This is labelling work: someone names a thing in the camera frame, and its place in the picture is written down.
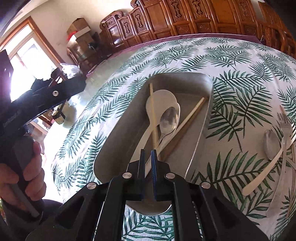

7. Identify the white spoon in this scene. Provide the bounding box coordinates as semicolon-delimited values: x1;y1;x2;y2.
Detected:
129;89;179;164

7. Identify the wooden chopstick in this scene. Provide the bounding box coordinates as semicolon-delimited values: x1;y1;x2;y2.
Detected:
149;83;159;152
159;97;206;162
279;105;296;139

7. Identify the cardboard box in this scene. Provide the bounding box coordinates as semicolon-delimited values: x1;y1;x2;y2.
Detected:
67;18;89;35

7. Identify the metal fork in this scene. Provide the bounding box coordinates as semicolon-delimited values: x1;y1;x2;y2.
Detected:
266;113;295;218

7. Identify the person's left hand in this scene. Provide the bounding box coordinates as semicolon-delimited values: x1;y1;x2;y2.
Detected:
0;140;47;202

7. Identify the wooden cabinet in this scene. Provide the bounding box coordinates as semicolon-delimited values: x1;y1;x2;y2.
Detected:
67;35;102;68

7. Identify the wooden door frame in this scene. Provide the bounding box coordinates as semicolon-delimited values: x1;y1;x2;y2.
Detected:
0;16;62;70

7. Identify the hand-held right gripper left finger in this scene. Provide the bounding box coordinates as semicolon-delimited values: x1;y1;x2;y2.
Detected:
25;149;146;241

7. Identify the carved wooden armchair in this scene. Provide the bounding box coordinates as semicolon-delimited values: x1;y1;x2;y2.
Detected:
257;0;296;58

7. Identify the rectangular metal tray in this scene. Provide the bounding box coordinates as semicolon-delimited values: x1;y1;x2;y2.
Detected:
94;72;213;216

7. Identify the plastic bag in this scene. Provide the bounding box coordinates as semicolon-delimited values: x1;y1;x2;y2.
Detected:
60;63;80;78

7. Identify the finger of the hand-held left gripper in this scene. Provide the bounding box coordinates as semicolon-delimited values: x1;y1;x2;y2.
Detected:
22;75;86;127

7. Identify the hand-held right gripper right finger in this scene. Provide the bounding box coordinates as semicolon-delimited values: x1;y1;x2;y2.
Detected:
151;149;270;241

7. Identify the leaf print tablecloth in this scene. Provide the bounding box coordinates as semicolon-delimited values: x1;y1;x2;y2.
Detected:
52;37;296;241

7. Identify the wooden chair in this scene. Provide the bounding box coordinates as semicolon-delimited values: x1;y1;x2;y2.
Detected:
50;68;67;84

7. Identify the carved wooden sofa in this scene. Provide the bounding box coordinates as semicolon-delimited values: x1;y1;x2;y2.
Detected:
99;0;266;55

